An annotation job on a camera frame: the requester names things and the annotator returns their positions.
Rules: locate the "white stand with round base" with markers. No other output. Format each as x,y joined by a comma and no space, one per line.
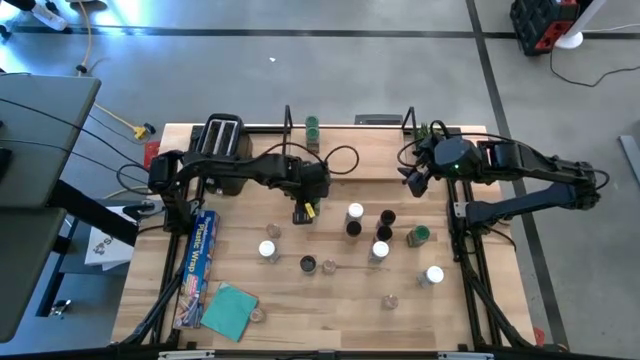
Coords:
570,40

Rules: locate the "black-lid jar orange label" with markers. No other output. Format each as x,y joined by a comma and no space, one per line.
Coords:
354,228

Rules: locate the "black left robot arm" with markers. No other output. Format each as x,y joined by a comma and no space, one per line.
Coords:
240,170

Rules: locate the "black desk beam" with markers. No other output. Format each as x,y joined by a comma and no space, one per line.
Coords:
95,215

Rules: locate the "teal cloth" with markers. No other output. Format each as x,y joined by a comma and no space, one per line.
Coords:
230,310

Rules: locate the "blue plastic wrap box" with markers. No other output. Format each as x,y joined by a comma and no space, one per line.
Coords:
197,265

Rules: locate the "small metal clamp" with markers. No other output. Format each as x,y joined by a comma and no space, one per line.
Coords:
60,307

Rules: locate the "small green succulent plant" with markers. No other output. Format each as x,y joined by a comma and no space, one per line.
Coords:
422,131

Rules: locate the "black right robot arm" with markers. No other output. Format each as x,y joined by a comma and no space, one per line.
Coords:
540,165

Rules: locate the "silver metal bracket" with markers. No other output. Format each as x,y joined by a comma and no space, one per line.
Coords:
466,355
187,355

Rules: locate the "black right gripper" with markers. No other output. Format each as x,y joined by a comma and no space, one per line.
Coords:
426,157

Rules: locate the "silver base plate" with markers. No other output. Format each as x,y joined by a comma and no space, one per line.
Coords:
461,209

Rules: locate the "black plug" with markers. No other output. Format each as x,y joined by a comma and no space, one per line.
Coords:
149,129

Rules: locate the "cork-lid glass jar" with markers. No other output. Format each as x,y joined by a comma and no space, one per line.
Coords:
390,302
329,266
258,315
273,230

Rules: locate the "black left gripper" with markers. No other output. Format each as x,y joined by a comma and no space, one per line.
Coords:
315,182

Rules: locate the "white power strip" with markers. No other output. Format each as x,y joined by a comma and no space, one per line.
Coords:
48,17

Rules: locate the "red and black crate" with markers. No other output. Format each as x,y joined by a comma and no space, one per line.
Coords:
537,25

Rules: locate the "black-lid spice jar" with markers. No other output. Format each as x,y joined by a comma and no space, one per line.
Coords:
308,263
387,217

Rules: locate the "wooden shelf black metal frame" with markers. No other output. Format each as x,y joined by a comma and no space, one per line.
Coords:
375,155

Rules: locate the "black two-slot toaster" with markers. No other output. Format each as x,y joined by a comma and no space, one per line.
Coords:
220,132

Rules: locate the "grey desk top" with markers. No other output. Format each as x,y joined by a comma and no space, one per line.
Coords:
45,150
25,275

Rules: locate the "white-lid spice jar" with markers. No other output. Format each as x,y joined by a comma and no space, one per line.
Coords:
380,248
267,248
355,210
434,274

